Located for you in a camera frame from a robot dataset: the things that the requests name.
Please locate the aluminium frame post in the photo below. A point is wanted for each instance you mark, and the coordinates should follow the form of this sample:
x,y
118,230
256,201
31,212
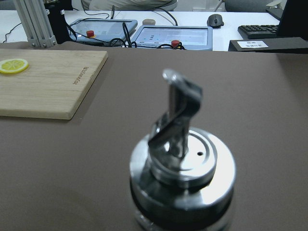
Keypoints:
x,y
34,19

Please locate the blue teach pendant right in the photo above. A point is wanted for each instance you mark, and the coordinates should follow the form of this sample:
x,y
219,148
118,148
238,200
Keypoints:
x,y
191,37

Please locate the blue teach pendant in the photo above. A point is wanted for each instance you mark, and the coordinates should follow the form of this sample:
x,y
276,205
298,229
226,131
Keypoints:
x,y
191,37
101,32

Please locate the black monitor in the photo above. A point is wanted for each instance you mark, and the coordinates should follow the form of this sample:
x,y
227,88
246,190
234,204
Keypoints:
x,y
291,34

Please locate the black computer mouse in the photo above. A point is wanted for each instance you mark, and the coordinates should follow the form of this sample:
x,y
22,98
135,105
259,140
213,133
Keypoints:
x,y
215,21

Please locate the black keyboard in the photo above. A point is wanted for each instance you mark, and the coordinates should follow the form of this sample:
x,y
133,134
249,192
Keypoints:
x,y
258,31

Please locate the glass sauce bottle metal spout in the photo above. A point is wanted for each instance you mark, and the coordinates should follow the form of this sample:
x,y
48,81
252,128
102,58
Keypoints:
x,y
182,178

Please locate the blue teach pendant left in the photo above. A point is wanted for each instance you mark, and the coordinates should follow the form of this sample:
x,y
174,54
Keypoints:
x,y
101,32

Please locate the person in yellow shirt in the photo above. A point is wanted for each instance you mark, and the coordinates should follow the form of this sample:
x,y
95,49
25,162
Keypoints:
x,y
128,5

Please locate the wooden cutting board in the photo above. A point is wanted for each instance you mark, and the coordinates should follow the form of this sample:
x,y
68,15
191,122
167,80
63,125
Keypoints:
x,y
54,84

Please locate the lemon slice right front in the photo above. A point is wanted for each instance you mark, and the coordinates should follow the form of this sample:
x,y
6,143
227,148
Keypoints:
x,y
13,66

